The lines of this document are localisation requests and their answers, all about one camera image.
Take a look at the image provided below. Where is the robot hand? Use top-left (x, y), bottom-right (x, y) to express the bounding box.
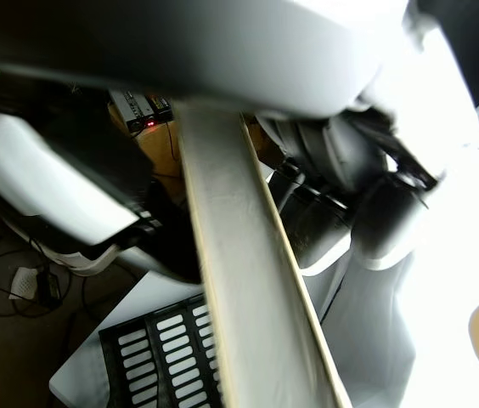
top-left (0, 0), bottom-right (441, 284)

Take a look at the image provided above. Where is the white-spined hardcover book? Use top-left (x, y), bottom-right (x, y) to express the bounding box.
top-left (178, 99), bottom-right (353, 408)

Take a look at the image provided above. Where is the black power supply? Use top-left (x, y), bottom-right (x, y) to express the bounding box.
top-left (148, 93), bottom-right (178, 124)

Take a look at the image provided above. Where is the silver power supply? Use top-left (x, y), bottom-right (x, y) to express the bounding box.
top-left (109, 88), bottom-right (152, 132)

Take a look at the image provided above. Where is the large cardboard box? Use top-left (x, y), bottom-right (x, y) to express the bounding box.
top-left (106, 104), bottom-right (189, 182)

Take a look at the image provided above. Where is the black power brick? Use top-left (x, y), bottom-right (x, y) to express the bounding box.
top-left (37, 270), bottom-right (61, 301)

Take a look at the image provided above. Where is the black backdrop curtain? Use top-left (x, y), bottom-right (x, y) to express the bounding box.
top-left (415, 0), bottom-right (479, 110)

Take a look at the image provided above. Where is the small white perforated device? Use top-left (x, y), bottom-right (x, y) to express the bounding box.
top-left (8, 265), bottom-right (40, 302)

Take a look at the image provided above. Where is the black three-slot file organizer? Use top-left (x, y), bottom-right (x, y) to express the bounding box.
top-left (98, 295), bottom-right (228, 408)

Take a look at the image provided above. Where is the white backdrop curtain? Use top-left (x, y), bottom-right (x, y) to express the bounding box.
top-left (302, 25), bottom-right (479, 408)

